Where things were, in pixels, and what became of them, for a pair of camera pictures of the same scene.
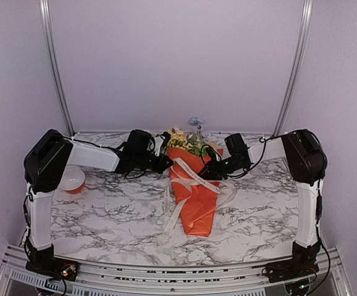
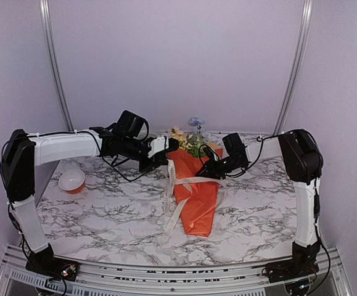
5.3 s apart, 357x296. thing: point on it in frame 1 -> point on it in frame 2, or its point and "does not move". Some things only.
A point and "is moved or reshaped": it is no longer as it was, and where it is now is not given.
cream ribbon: (201, 180) is moved or reshaped
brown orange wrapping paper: (202, 207) is moved or reshaped
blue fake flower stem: (196, 121) does not move
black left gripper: (160, 166) -> (156, 160)
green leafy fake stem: (196, 143) does not move
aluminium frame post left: (45, 20) does not move
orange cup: (72, 179) does not move
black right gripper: (214, 171) does not move
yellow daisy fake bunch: (177, 140) does not move
